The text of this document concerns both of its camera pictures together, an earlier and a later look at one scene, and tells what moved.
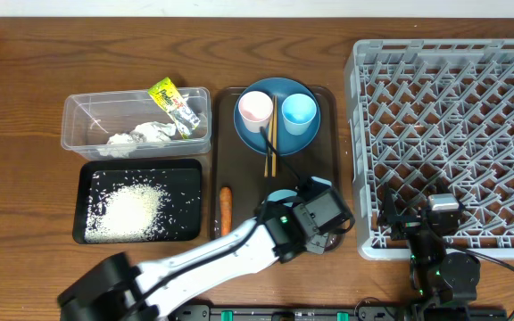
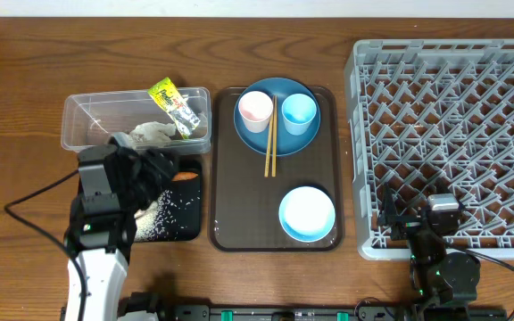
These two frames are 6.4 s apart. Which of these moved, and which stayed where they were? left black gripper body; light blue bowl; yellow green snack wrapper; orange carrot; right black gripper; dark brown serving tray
Moved: orange carrot; light blue bowl; left black gripper body
Stayed: yellow green snack wrapper; dark brown serving tray; right black gripper
